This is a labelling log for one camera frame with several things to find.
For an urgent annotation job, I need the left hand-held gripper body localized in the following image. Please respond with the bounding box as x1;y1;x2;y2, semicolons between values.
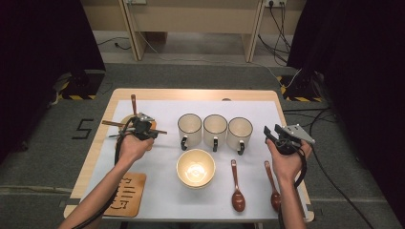
121;113;160;141

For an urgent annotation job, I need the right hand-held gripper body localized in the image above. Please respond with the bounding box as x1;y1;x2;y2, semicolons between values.
276;123;316;156

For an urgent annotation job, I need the wooden coaster with cutout pattern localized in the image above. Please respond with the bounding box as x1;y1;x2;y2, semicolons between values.
117;119;158;152
103;172;147;219

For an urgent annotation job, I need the cream ceramic bowl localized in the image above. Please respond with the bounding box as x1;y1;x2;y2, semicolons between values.
119;114;153;135
176;148;217;190

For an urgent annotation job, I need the reddish brown wooden spoon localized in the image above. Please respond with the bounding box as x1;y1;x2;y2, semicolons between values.
129;94;139;117
230;158;246;213
263;159;283;214

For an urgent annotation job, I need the cream mug with black handle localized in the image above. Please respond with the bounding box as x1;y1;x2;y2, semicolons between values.
226;116;254;156
202;114;229;153
177;113;203;152

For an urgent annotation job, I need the person's left hand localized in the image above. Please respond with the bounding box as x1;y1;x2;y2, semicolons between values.
117;134;156;165

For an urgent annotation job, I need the person's right hand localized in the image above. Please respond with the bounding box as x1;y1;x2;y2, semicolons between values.
266;139;313;189

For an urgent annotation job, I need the black stand base striped tape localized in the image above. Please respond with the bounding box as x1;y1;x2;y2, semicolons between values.
276;71;324;103
58;70;106;101

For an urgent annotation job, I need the white table mat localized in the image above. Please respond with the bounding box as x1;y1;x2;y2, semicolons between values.
80;99;309;221

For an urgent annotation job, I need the black curtain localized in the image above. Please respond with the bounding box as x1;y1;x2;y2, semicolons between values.
0;0;107;166
286;0;405;220

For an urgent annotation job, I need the beige wooden desk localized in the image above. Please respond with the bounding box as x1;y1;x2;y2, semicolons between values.
79;0;309;63

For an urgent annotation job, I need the left hand-held gripper cable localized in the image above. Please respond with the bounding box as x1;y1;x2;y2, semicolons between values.
71;117;137;229

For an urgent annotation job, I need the hand-held gripper cable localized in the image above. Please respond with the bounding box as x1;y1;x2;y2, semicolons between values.
71;117;137;229
276;146;309;229

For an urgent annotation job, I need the right hand-held gripper cable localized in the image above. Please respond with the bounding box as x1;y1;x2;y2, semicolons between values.
276;146;309;229

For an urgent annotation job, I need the long black floor cable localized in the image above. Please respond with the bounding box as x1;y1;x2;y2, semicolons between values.
309;108;376;229

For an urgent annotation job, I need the short black floor cable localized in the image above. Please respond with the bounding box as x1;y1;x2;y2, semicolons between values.
96;36;132;52

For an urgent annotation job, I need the bundle of black power cables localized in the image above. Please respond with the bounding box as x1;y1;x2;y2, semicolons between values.
257;1;292;65

